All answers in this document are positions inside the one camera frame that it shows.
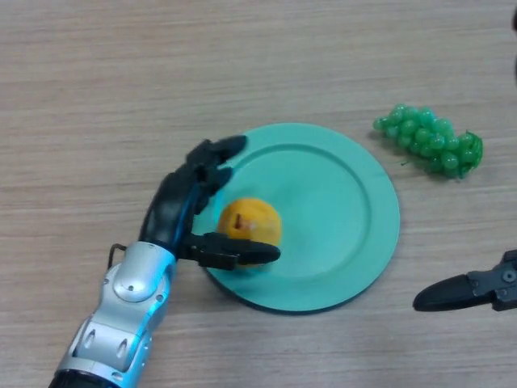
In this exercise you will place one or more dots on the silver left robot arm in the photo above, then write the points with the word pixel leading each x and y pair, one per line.
pixel 121 315

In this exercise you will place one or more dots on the green grape bunch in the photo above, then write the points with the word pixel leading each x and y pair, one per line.
pixel 428 139

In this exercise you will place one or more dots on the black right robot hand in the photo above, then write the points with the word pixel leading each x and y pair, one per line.
pixel 476 287

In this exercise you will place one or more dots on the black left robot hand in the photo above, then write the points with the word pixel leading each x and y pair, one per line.
pixel 165 210

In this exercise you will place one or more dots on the green round plate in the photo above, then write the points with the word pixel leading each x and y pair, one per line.
pixel 331 218

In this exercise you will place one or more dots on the yellow pear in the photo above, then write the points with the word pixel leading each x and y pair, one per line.
pixel 258 218

